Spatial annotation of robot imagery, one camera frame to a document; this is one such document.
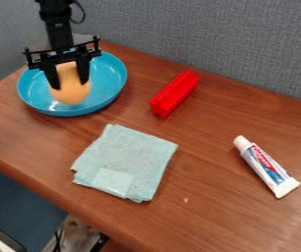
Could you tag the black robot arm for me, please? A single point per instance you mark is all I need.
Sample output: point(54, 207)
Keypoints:
point(56, 14)

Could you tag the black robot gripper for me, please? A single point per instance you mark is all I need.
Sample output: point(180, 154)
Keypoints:
point(64, 48)

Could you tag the blue plastic plate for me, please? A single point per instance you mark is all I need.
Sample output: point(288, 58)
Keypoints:
point(109, 77)

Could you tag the yellow egg-shaped ball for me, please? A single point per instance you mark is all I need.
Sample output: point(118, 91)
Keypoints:
point(73, 91)

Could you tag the white toothpaste tube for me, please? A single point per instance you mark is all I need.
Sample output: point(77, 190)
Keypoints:
point(273, 174)

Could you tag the light green folded cloth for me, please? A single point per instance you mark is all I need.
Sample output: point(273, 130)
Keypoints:
point(125, 163)

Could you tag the grey object under table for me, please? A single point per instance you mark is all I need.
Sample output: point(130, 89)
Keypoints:
point(77, 237)

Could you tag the red plastic block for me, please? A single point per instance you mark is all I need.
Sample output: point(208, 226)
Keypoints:
point(169, 98)

